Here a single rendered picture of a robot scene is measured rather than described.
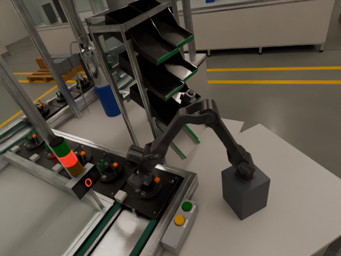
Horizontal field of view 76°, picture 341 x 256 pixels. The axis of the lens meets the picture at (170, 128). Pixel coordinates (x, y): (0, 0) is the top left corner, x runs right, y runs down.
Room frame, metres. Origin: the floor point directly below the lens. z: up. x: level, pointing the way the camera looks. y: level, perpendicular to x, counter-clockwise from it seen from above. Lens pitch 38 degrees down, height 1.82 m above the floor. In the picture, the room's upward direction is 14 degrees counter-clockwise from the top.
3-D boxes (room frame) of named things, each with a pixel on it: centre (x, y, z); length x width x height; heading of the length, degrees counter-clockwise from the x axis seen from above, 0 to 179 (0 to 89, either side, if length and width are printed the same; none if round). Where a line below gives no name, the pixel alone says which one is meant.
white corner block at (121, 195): (0.66, 0.31, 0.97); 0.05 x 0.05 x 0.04; 52
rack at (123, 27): (1.04, 0.05, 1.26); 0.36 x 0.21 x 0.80; 142
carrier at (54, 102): (1.92, 0.90, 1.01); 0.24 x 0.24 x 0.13; 52
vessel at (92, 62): (1.64, 0.43, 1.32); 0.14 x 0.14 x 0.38
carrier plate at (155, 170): (0.68, 0.17, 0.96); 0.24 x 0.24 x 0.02; 52
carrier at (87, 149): (0.99, 0.57, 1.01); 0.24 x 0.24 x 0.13; 52
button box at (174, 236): (0.48, 0.05, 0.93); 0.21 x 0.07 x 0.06; 142
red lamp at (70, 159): (0.60, 0.38, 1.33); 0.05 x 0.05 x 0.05
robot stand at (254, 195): (0.55, -0.26, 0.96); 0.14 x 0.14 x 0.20; 16
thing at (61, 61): (5.56, 2.45, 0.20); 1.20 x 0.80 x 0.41; 61
